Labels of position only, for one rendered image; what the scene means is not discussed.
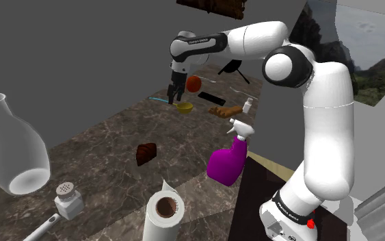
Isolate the brown baguette bread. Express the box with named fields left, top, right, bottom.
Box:
left=208, top=105, right=244, bottom=119

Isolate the black frying pan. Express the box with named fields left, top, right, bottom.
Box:
left=217, top=60, right=251, bottom=85

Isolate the white ceramic vase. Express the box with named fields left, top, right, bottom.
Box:
left=0, top=92, right=51, bottom=196

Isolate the dark brown bread piece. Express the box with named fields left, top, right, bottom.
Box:
left=135, top=142, right=158, bottom=167

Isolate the white paper towel roll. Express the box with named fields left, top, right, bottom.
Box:
left=142, top=179, right=185, bottom=241

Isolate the purple spray bottle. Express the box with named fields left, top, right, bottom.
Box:
left=206, top=118, right=256, bottom=188

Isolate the small white bottle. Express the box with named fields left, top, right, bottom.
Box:
left=242, top=97, right=254, bottom=114

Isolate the yellow measuring scoop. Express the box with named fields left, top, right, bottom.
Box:
left=173, top=101, right=194, bottom=114

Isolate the window with landscape view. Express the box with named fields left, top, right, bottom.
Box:
left=289, top=0, right=385, bottom=107

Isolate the black phone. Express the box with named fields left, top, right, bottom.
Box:
left=197, top=91, right=227, bottom=107

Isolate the white fork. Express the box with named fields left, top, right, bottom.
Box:
left=229, top=86, right=259, bottom=100

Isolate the white salt shaker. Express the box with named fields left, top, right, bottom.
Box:
left=53, top=181, right=85, bottom=221

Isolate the dark robot stand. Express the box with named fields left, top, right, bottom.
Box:
left=227, top=155, right=352, bottom=241

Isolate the white utensil handle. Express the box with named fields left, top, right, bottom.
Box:
left=22, top=213, right=62, bottom=241

